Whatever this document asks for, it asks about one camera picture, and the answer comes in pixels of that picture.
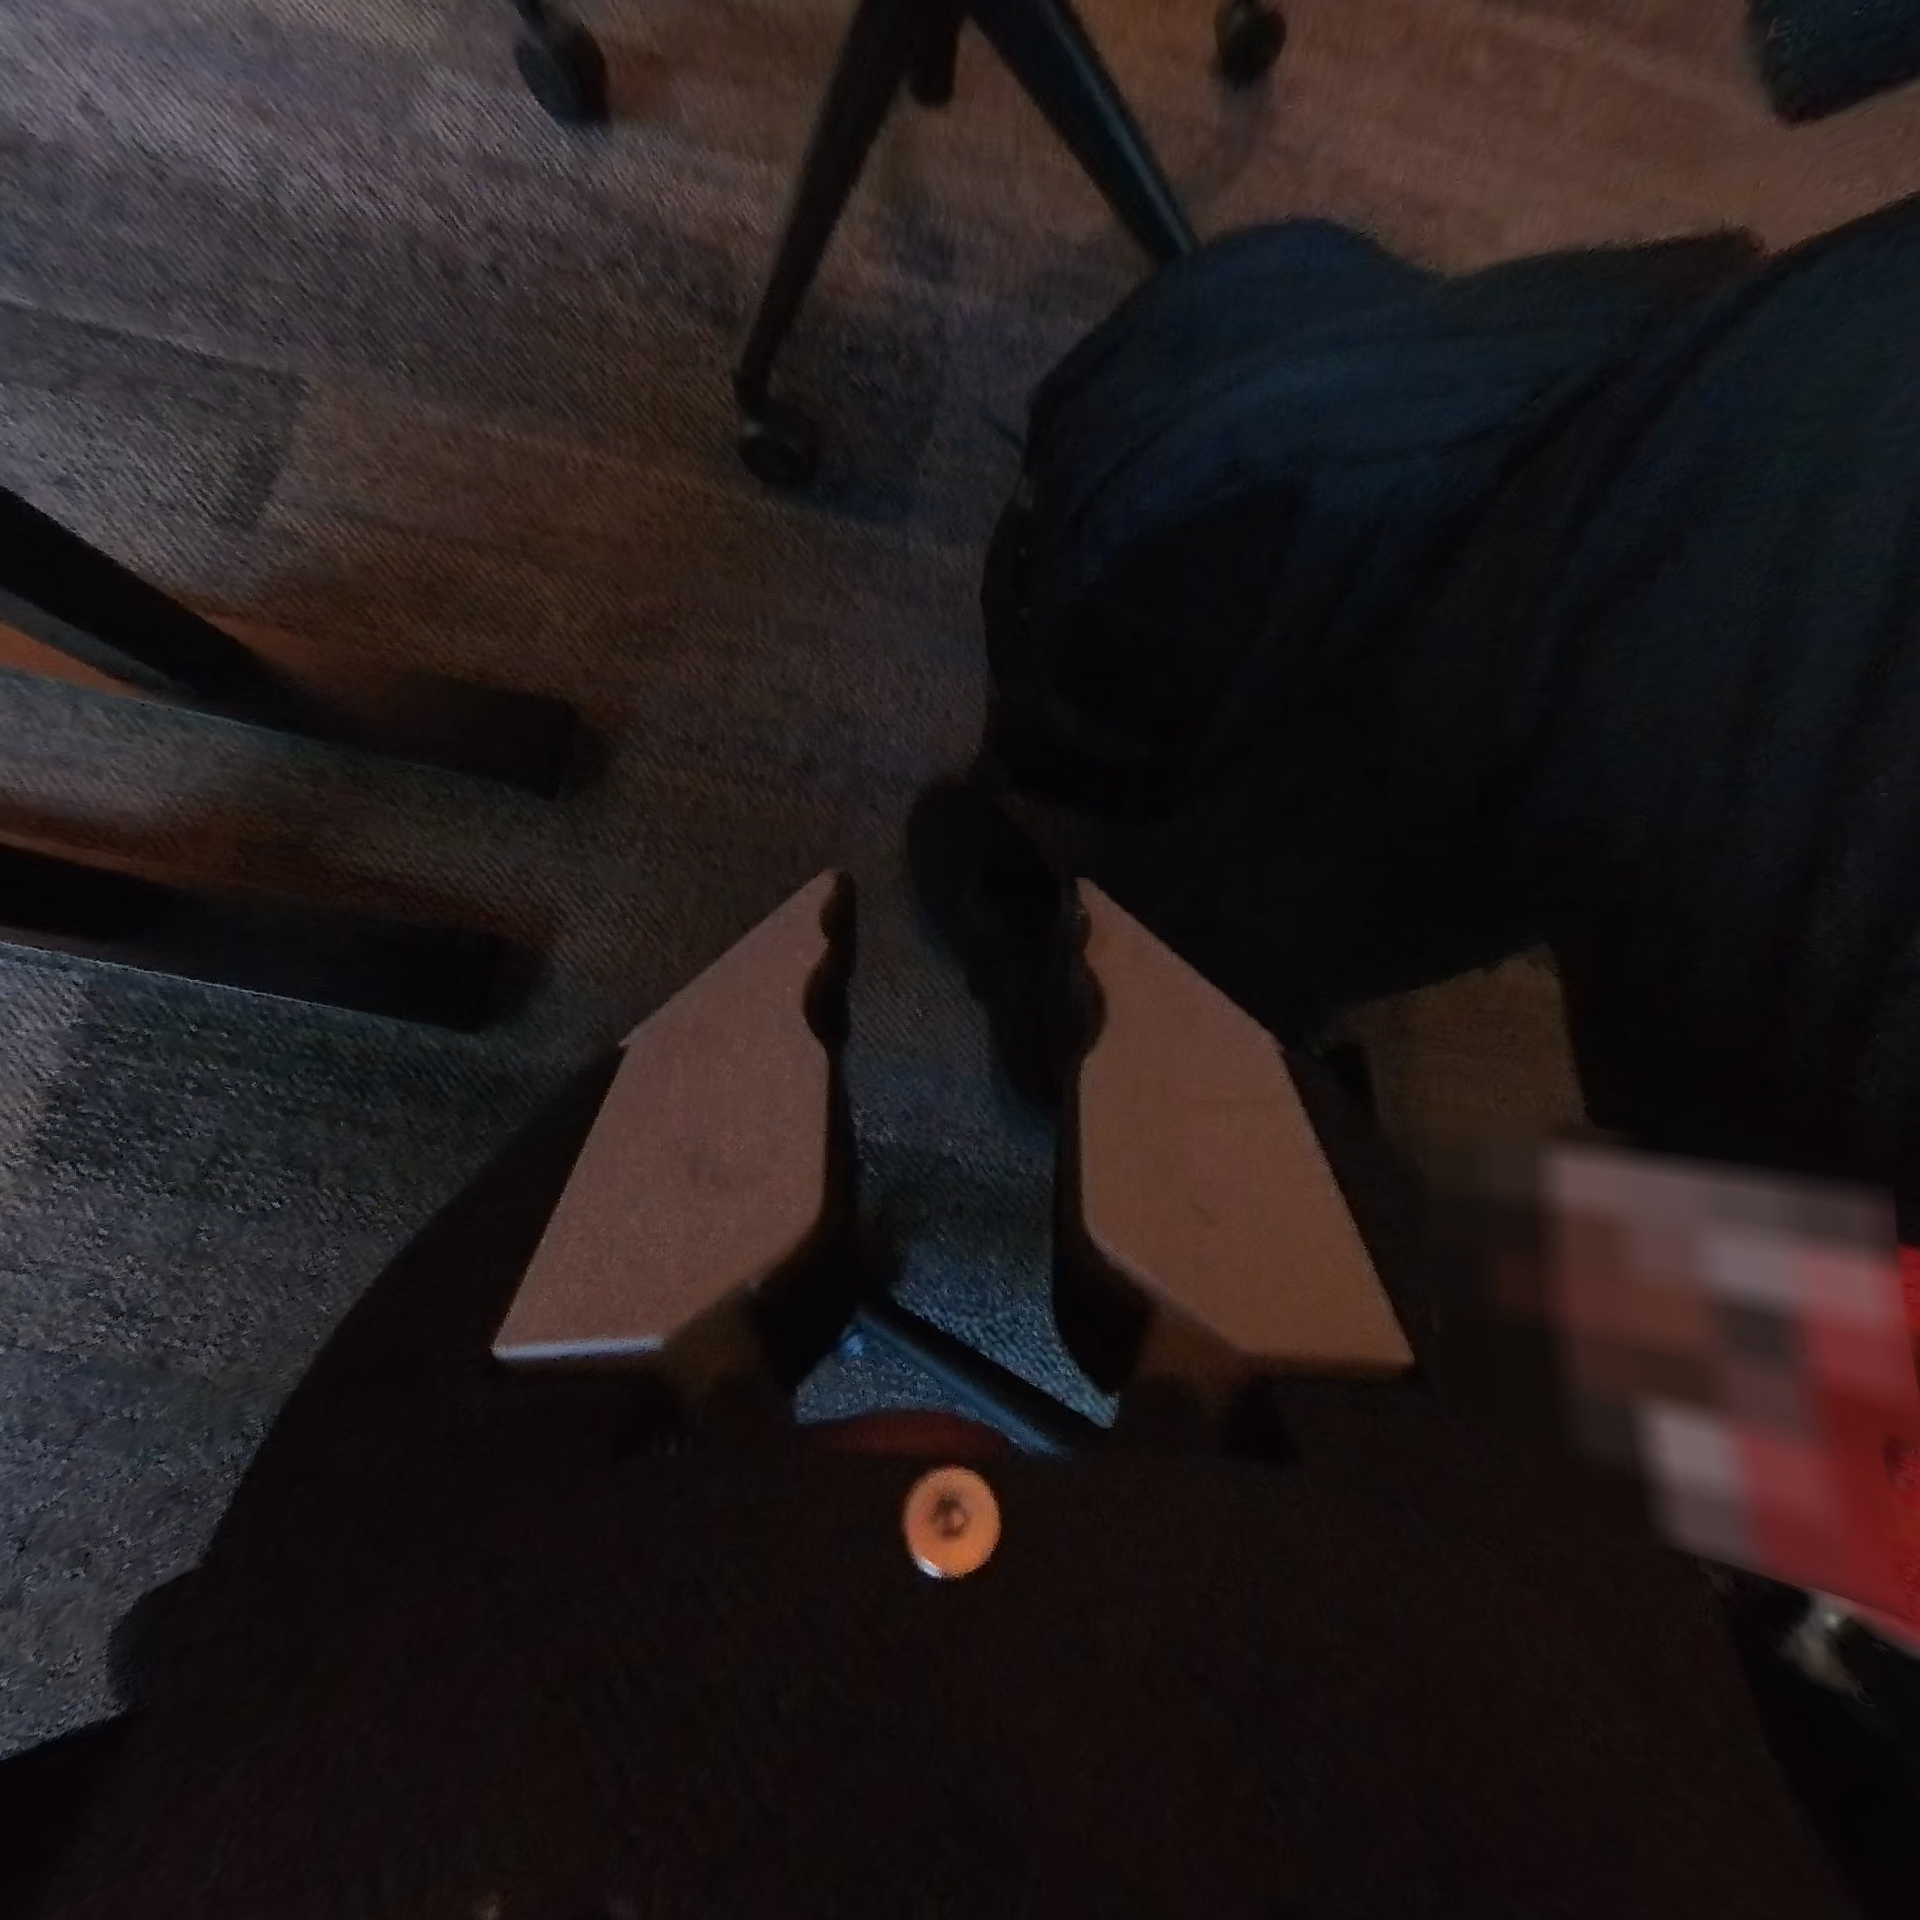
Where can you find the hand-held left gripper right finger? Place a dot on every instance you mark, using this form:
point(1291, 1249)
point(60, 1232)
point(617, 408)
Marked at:
point(1230, 1186)

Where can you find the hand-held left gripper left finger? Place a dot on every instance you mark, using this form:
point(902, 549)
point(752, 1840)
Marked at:
point(676, 1186)

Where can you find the person's dark clothed torso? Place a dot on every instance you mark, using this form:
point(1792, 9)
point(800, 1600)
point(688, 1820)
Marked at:
point(1500, 602)

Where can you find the red black ID badge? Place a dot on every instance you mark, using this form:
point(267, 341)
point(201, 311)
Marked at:
point(1845, 1410)

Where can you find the black office chair base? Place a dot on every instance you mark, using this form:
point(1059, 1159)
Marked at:
point(931, 152)

